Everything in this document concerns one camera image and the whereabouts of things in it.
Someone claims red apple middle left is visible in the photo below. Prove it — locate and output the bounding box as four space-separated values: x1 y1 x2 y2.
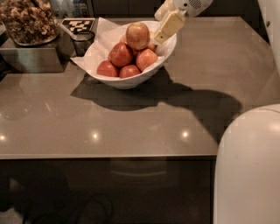
108 42 134 67

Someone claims black white fiducial marker card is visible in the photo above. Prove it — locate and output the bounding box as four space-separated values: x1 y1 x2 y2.
60 18 95 34

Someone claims white paper bowl liner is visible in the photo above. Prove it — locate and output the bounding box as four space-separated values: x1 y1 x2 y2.
72 18 177 81

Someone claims pale apple at back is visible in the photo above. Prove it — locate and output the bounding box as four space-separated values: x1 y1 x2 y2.
119 31 157 52

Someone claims glass jar of nuts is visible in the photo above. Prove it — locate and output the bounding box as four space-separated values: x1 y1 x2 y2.
0 0 60 46

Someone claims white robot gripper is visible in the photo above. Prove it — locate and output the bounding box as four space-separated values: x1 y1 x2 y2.
153 0 214 45

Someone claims red apple middle right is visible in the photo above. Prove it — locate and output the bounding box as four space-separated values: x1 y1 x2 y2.
136 48 158 71

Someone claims red apple front centre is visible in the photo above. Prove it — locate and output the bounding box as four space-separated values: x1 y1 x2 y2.
119 65 140 79

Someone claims top yellow-red apple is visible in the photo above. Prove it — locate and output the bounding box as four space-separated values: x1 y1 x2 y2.
126 22 151 50

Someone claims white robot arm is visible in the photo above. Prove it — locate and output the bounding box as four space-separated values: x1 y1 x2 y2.
154 0 280 224

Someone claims red apple front left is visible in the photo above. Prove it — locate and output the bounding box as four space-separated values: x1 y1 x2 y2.
97 60 118 77

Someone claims red apple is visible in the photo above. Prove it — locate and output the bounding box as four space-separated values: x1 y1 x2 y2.
108 42 134 67
119 65 140 79
136 48 158 71
97 60 118 77

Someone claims dark metal riser box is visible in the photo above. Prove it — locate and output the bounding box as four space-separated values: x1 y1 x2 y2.
0 32 74 74

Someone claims white ceramic bowl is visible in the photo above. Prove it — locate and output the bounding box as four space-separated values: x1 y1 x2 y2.
86 20 178 90

